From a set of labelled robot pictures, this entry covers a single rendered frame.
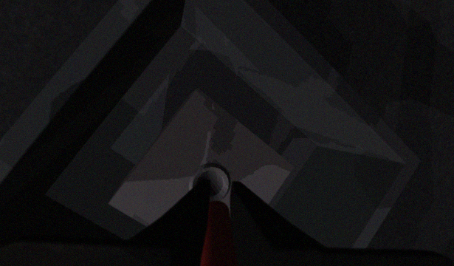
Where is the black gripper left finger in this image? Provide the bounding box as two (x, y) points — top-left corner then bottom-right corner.
(0, 180), (210, 266)

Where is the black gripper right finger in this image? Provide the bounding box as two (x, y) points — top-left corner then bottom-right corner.
(230, 181), (454, 266)

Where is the dark red peg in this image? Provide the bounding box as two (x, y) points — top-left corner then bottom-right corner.
(201, 201), (238, 266)

